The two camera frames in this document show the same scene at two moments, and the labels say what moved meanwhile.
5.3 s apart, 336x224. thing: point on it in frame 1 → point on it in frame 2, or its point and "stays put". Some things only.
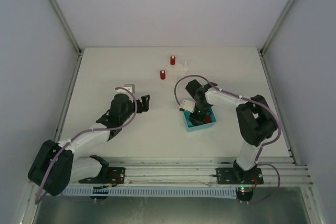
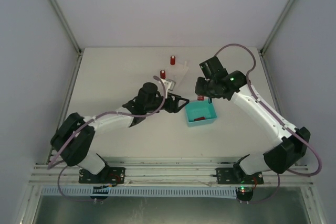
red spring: (163, 74) stays put
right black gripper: (197, 118) → (200, 89)
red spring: (172, 60) stays put
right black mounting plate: (239, 176) stays put
